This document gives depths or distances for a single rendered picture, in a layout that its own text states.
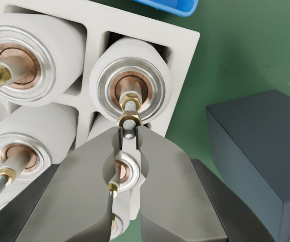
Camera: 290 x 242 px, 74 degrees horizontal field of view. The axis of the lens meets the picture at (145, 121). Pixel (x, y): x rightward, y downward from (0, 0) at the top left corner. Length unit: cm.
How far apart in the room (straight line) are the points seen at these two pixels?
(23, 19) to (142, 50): 12
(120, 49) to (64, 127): 15
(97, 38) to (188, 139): 38
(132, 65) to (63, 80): 8
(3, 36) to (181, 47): 20
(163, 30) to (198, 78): 24
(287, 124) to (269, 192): 16
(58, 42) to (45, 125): 11
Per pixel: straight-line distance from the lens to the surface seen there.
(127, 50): 21
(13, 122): 28
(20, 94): 25
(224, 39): 50
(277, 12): 55
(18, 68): 22
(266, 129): 43
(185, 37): 29
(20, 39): 23
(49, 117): 30
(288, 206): 32
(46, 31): 23
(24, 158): 28
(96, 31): 28
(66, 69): 23
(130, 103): 17
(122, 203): 35
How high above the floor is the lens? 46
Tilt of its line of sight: 62 degrees down
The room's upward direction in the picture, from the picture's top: 174 degrees clockwise
